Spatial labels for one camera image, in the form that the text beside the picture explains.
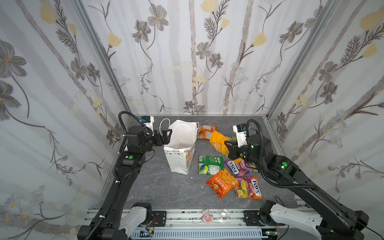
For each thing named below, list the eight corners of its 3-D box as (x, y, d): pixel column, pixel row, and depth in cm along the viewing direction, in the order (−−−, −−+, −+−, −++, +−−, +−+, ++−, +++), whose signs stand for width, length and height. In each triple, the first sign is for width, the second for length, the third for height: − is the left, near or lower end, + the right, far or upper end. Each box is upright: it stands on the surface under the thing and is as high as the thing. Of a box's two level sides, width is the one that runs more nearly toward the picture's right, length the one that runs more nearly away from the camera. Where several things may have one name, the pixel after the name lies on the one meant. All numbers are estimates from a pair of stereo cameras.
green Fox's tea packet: (198, 175, 91) (198, 173, 88) (198, 157, 98) (198, 155, 96) (225, 175, 91) (225, 173, 89) (222, 157, 99) (223, 155, 97)
